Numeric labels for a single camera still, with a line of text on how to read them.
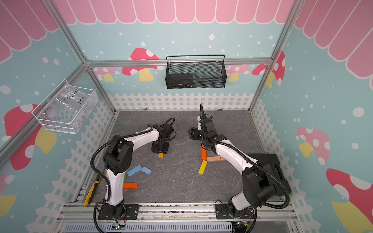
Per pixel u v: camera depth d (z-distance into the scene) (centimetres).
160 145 83
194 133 76
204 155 94
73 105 71
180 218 74
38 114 62
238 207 62
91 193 78
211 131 66
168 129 85
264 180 48
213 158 93
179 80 94
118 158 54
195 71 93
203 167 89
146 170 88
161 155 94
